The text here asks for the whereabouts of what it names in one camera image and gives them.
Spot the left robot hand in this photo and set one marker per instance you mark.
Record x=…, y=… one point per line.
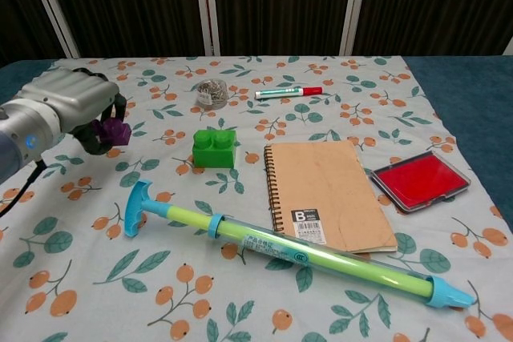
x=76, y=95

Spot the purple toy building block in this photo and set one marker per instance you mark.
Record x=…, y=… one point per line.
x=116, y=132

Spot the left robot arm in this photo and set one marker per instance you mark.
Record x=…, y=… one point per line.
x=24, y=133

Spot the clear box of paper clips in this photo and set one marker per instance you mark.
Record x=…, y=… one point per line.
x=211, y=93

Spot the green toy building block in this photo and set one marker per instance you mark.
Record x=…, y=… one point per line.
x=213, y=151

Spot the floral fruit print tablecloth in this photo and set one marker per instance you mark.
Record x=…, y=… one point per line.
x=240, y=214

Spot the red whiteboard marker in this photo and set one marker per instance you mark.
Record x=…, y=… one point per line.
x=288, y=91

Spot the blue green water pump toy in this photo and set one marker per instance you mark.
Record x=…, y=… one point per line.
x=280, y=251

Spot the kraft spiral notebook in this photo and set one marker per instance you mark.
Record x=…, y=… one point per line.
x=326, y=194

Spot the red ink stamp pad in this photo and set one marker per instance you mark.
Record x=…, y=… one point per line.
x=419, y=182

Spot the white screen frame post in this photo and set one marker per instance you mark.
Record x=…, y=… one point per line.
x=54, y=3
x=353, y=5
x=207, y=5

